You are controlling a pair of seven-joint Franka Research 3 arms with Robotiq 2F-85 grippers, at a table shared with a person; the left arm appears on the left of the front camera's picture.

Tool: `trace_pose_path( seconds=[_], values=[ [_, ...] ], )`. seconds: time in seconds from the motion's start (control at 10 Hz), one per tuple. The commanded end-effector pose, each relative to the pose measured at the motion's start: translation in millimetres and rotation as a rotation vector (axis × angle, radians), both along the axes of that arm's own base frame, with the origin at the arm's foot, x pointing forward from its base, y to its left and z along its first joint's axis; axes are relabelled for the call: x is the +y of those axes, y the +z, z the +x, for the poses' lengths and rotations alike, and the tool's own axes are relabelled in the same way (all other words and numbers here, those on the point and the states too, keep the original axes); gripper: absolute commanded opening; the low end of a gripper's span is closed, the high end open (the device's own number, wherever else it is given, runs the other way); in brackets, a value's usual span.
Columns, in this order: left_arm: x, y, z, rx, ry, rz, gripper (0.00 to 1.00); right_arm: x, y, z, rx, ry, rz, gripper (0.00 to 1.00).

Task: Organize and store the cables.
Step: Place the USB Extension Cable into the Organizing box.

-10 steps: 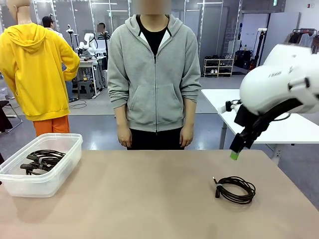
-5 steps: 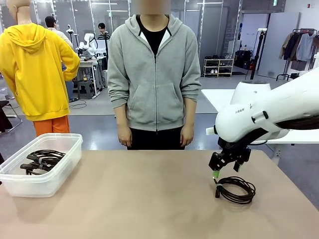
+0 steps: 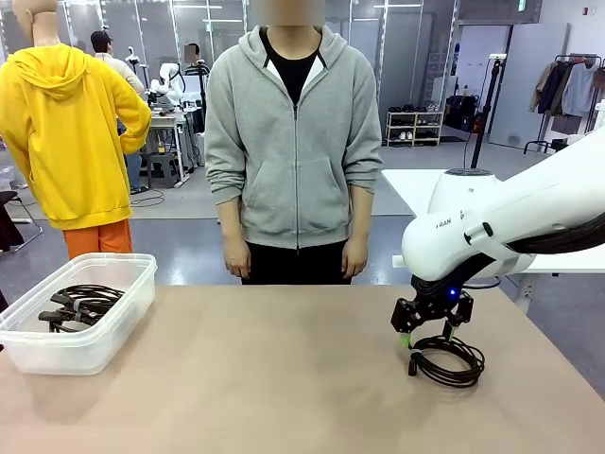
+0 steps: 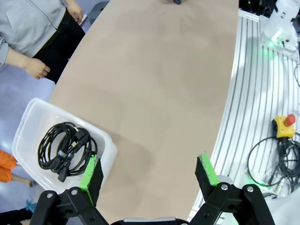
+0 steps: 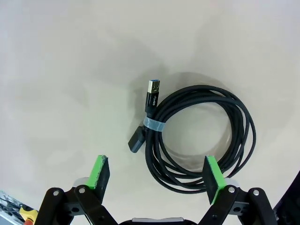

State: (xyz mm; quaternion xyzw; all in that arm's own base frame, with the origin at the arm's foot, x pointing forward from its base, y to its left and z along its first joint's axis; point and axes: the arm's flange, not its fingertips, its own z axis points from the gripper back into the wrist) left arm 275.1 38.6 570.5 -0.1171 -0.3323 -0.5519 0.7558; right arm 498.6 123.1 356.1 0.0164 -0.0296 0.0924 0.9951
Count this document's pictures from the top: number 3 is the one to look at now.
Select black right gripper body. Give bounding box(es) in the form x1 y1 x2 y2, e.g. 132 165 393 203
410 274 467 318

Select long black usb cable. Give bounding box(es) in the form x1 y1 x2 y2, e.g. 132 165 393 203
406 336 487 388

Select black cable gray tie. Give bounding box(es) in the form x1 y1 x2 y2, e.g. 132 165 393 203
50 283 127 313

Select person's right forearm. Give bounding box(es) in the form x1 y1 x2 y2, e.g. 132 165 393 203
219 198 247 245

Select person's left forearm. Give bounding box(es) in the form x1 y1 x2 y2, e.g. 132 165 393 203
348 186 374 242

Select person's left hand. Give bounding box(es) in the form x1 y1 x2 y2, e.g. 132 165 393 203
340 236 369 278

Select person's right hand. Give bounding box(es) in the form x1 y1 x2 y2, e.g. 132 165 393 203
224 238 251 278

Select large white table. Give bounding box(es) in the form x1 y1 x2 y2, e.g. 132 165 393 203
381 168 605 275

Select black trousers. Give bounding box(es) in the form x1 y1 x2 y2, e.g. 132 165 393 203
240 238 354 286

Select white shoe rack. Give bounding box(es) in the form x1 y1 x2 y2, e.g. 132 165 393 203
386 109 445 148

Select black tripod pole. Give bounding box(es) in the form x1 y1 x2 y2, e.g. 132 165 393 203
465 53 508 172

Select black bags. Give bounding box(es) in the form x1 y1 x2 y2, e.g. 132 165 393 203
443 94 484 132

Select gray zip hoodie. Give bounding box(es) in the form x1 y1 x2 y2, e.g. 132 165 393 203
204 26 384 250

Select clothes rack with garments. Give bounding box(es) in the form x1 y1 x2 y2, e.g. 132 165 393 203
523 53 605 155

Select gray step stool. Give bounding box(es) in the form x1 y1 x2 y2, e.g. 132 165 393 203
146 153 180 189

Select background workbench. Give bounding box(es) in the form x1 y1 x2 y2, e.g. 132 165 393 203
131 111 205 188

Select orange shorts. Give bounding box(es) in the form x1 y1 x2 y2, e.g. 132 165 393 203
63 218 134 260

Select clear plastic storage box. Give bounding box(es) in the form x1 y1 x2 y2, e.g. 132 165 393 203
0 253 159 377

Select person in striped shirt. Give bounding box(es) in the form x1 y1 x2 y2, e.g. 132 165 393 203
182 43 212 77

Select yellow hoodie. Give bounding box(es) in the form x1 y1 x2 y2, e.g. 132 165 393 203
0 43 152 231

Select black chair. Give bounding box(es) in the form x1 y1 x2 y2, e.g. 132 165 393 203
0 188 43 254

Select man in black cap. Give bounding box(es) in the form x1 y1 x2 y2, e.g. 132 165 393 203
90 30 152 195

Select pale mannequin head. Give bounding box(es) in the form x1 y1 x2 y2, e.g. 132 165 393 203
11 0 62 48

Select white camera stand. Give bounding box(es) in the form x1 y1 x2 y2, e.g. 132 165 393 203
125 45 146 96

